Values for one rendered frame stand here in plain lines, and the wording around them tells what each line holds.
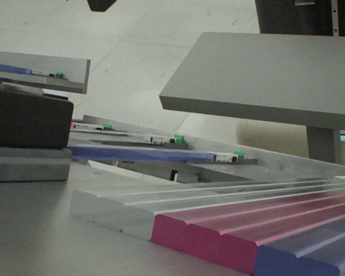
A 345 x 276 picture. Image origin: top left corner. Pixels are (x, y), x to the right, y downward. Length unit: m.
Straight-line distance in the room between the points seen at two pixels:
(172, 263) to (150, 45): 2.32
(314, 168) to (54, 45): 2.20
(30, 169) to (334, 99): 0.78
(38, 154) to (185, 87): 0.83
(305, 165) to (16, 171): 0.48
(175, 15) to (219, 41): 1.46
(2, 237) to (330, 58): 0.97
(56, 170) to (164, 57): 2.08
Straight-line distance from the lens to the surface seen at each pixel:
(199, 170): 0.55
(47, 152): 0.30
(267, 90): 1.05
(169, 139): 0.75
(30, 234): 0.19
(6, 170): 0.28
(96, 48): 2.61
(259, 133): 1.47
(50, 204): 0.24
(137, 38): 2.57
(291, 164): 0.71
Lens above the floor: 1.23
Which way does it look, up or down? 40 degrees down
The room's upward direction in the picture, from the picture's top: 18 degrees counter-clockwise
